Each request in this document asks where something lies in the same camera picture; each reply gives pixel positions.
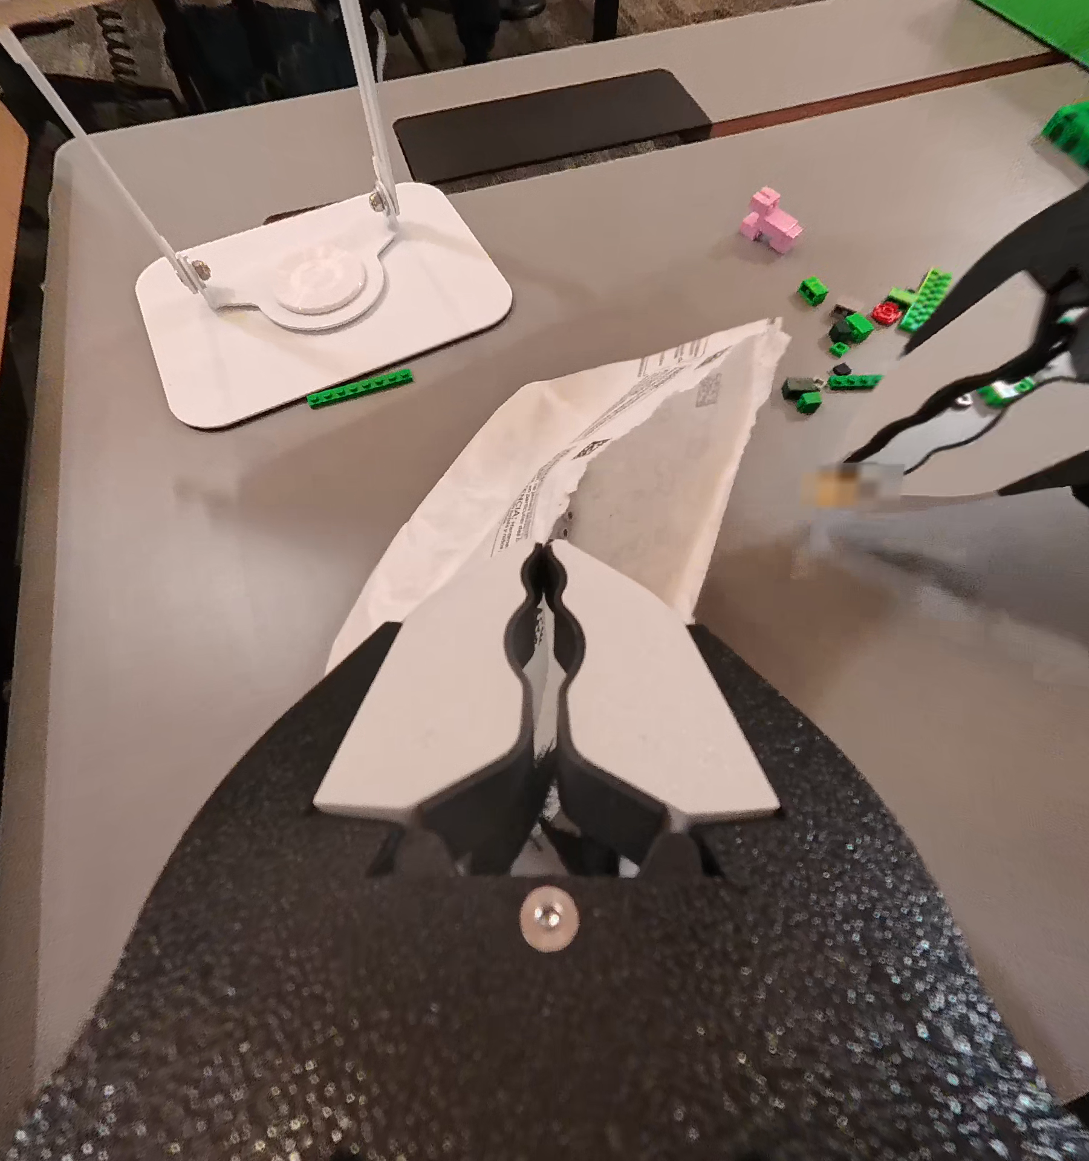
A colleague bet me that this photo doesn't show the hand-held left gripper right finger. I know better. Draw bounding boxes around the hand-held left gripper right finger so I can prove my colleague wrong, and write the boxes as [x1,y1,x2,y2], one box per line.
[547,540,782,826]

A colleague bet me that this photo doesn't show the black office chair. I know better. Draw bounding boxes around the black office chair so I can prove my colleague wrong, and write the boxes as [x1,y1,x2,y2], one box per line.
[150,0,377,105]

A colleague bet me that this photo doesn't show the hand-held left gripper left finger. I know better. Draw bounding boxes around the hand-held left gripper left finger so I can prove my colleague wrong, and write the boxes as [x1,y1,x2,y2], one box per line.
[313,540,553,824]

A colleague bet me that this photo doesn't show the green toy box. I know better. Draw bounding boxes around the green toy box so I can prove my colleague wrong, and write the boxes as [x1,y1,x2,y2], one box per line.
[975,0,1089,91]

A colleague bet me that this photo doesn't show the flat green brick panel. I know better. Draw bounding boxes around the flat green brick panel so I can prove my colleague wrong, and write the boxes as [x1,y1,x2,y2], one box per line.
[1042,97,1089,173]

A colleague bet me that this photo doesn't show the short wide green plate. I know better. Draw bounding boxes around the short wide green plate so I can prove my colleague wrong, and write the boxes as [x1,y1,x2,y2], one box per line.
[898,268,956,331]

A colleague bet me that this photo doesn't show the black coiled cable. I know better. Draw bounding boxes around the black coiled cable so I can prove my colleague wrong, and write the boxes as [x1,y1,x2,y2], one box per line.
[96,0,142,84]

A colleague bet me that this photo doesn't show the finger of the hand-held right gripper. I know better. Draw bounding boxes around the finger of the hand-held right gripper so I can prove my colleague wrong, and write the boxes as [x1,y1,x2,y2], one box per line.
[902,375,1089,498]
[844,272,1067,463]

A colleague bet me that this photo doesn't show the pink brick pig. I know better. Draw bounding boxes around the pink brick pig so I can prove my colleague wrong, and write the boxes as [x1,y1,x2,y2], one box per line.
[739,187,804,254]

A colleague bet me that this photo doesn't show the wooden and white book stand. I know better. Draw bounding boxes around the wooden and white book stand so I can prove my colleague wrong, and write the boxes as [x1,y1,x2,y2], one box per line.
[0,0,515,429]

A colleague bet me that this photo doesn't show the white paper bag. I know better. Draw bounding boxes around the white paper bag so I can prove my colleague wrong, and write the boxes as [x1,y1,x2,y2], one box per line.
[327,315,793,677]

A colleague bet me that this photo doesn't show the black desk cable cover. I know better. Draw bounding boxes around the black desk cable cover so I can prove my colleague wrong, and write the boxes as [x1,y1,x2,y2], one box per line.
[392,69,715,185]

